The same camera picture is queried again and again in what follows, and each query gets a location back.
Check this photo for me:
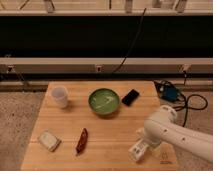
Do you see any right wall outlet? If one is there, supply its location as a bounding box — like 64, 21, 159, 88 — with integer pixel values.
182, 64, 191, 73

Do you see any black rectangular block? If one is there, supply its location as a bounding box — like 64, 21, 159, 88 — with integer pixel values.
122, 89, 139, 106

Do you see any translucent plastic cup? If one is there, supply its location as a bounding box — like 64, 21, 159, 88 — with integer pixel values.
51, 87, 68, 108

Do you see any brown red chili pepper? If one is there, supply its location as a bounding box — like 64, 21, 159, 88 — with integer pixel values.
76, 128, 88, 154

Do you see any green ceramic bowl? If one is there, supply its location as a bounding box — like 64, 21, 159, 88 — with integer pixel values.
88, 88, 120, 117

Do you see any white plastic bottle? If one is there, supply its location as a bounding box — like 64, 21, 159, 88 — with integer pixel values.
128, 139, 149, 162

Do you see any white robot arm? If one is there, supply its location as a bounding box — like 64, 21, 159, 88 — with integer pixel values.
137, 105, 213, 163

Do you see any black hanging cable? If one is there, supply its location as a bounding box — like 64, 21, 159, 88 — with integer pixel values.
110, 7, 147, 74

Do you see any left wall outlet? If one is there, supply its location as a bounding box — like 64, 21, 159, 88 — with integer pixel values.
7, 66, 14, 73

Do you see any blue floor device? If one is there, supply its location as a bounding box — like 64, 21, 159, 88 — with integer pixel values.
162, 86, 179, 102

